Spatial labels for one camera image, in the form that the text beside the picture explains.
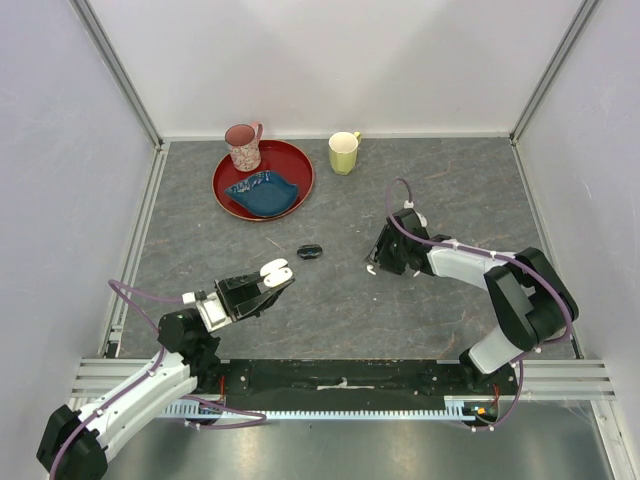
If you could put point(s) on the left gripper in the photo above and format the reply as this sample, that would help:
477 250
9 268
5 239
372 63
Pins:
237 289

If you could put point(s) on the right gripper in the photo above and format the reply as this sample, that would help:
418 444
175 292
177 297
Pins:
381 253

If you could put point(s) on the white earbud charging case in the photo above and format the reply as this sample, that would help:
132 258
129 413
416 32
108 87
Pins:
275 273

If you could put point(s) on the black earbud charging case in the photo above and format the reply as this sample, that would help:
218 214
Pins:
309 251

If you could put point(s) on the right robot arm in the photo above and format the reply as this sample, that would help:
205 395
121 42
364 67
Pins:
531 303

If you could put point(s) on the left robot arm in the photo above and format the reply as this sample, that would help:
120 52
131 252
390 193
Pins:
79 444

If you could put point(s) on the blue leaf-shaped dish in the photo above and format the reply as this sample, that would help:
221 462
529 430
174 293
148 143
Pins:
264 194

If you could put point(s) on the yellow-green mug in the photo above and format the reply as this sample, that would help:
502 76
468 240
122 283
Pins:
343 151

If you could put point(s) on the red round tray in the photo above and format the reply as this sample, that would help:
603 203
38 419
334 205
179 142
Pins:
276 155

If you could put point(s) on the pink floral mug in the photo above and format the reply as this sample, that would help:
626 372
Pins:
243 145

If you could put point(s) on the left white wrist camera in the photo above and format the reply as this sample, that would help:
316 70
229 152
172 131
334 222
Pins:
210 308

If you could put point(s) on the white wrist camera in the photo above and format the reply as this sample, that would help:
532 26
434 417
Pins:
210 308
422 219

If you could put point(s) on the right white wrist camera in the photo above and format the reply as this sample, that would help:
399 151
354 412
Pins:
422 219

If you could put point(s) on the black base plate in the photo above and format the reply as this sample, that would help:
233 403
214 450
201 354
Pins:
348 385

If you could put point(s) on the light blue cable duct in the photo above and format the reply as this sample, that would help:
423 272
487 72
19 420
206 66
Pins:
200 411

